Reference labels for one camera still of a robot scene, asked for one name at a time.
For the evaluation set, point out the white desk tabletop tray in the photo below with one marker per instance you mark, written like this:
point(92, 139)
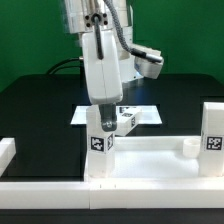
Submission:
point(158, 157)

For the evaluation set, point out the white L-shaped fence wall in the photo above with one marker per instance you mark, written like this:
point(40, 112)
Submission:
point(107, 193)

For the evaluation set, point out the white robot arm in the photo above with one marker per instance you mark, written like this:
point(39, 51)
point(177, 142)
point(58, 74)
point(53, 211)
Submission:
point(101, 27)

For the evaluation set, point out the white marker base plate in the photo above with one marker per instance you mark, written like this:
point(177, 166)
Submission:
point(149, 115)

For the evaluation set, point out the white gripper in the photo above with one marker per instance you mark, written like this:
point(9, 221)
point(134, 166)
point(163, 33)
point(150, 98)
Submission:
point(103, 76)

